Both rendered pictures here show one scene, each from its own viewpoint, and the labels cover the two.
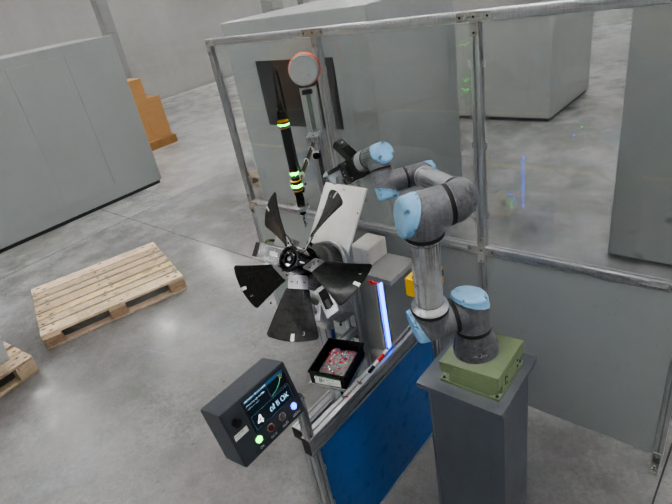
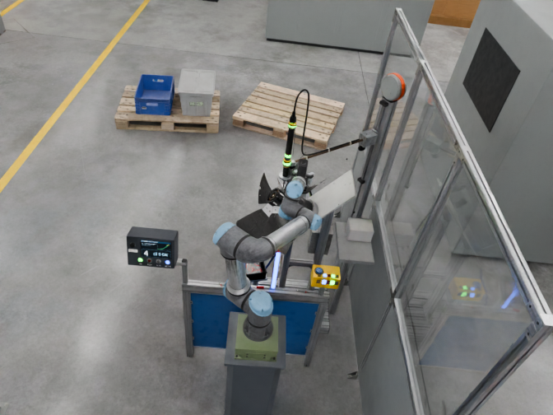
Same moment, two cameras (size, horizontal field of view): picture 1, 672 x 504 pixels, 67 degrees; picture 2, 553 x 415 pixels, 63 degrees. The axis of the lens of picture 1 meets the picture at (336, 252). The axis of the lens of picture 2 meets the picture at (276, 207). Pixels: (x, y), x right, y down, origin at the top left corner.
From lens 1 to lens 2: 1.54 m
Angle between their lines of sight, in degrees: 37
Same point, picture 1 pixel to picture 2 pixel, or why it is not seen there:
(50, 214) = (324, 35)
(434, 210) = (225, 244)
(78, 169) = (362, 15)
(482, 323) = (253, 319)
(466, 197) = (243, 254)
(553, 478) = not seen: outside the picture
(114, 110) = not seen: outside the picture
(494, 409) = (227, 358)
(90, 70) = not seen: outside the picture
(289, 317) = (249, 224)
